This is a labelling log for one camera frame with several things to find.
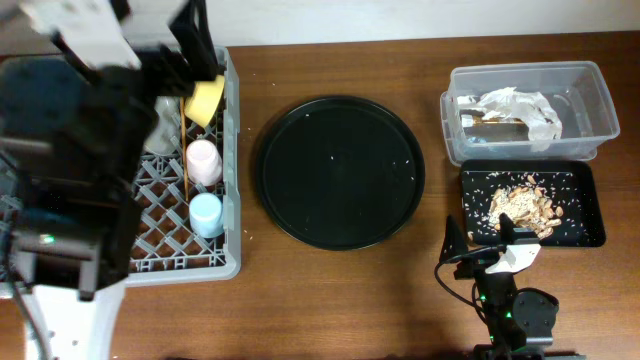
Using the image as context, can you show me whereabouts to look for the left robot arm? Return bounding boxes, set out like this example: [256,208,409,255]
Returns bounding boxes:
[1,0,225,359]

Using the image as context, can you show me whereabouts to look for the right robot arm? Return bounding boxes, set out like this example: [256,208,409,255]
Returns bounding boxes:
[434,214,559,360]

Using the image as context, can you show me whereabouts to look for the black rectangular tray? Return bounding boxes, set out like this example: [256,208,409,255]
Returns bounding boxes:
[460,160,606,247]

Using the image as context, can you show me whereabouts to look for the food scraps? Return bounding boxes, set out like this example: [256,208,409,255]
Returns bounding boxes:
[486,174,564,239]

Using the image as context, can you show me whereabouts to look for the white napkin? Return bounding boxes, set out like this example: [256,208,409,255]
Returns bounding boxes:
[456,87,563,151]

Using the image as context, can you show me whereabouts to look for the grey plate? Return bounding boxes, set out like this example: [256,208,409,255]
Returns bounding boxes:
[144,97,179,156]

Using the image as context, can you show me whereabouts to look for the pink cup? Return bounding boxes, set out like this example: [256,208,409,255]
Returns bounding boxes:
[186,139,223,186]

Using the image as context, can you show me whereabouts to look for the light blue cup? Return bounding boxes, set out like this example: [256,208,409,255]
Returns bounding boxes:
[189,193,224,238]

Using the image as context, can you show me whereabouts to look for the grey dishwasher rack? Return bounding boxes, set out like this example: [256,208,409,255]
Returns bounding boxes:
[0,45,242,289]

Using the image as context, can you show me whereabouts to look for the clear plastic bin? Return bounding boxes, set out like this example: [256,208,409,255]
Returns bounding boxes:
[440,61,620,166]

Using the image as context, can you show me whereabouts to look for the round black tray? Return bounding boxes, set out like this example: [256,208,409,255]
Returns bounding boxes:
[254,95,425,251]

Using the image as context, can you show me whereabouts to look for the blue plastic wrapper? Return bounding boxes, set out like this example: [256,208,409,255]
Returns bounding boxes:
[466,136,488,144]

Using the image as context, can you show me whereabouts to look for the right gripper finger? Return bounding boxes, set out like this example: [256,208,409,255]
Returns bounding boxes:
[439,215,469,263]
[499,213,516,244]

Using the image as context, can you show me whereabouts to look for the yellow bowl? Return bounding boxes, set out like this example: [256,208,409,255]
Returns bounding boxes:
[184,75,225,128]

